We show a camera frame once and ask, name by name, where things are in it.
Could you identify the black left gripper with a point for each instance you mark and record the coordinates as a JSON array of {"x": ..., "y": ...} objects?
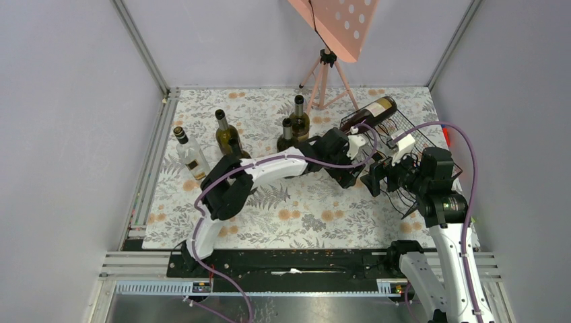
[{"x": 345, "y": 178}]

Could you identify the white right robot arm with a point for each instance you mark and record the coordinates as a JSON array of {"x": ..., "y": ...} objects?
[{"x": 457, "y": 296}]

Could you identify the pink music stand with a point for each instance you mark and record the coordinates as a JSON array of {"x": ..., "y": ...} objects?
[{"x": 342, "y": 26}]

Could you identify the small dark wine bottle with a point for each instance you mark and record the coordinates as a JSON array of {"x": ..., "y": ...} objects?
[{"x": 236, "y": 148}]

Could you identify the grey slotted cable duct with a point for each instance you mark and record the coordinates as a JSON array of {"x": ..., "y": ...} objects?
[{"x": 288, "y": 288}]

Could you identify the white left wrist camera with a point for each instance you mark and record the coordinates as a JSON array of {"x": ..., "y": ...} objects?
[{"x": 356, "y": 142}]

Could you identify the olive wine bottle black cap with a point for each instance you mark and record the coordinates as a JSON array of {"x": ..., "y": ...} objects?
[{"x": 224, "y": 132}]

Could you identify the green wine bottle grey cap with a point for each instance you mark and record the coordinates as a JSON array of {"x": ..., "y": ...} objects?
[{"x": 287, "y": 139}]

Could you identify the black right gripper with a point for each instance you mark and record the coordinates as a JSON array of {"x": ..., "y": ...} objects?
[{"x": 380, "y": 170}]

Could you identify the clear liquor bottle black cap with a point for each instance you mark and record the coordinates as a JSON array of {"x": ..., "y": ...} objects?
[{"x": 191, "y": 154}]

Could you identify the green wine bottle brown label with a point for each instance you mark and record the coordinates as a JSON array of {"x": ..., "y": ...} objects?
[{"x": 300, "y": 120}]

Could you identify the red wine bottle gold cap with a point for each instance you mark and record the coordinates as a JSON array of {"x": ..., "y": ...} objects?
[{"x": 372, "y": 114}]

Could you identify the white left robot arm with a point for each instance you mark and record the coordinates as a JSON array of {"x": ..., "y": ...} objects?
[{"x": 225, "y": 190}]

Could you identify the black wire wine rack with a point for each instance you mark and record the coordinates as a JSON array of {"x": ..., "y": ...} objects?
[{"x": 428, "y": 177}]

